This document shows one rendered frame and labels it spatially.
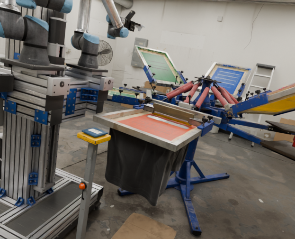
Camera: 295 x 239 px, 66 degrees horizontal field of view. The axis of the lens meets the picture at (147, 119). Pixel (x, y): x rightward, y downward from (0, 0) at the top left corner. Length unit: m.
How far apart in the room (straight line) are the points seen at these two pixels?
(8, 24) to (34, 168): 0.99
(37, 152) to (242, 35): 5.14
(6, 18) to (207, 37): 5.25
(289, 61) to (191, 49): 2.19
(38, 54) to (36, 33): 0.10
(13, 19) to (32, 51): 0.16
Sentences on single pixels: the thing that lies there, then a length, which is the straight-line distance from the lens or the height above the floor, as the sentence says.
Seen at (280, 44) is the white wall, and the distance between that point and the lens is 5.89.
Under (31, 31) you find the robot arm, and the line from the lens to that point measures 1.35.
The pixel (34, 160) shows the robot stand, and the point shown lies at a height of 0.56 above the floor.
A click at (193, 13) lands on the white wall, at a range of 6.38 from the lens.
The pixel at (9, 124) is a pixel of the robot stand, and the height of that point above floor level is 0.79.
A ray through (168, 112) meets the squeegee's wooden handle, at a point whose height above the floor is 1.02.
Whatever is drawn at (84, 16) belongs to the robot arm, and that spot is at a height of 1.61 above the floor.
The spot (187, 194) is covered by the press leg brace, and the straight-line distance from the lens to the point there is 2.64.
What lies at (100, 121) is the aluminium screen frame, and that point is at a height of 0.97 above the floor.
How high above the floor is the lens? 1.39
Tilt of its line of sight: 14 degrees down
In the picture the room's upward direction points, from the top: 11 degrees clockwise
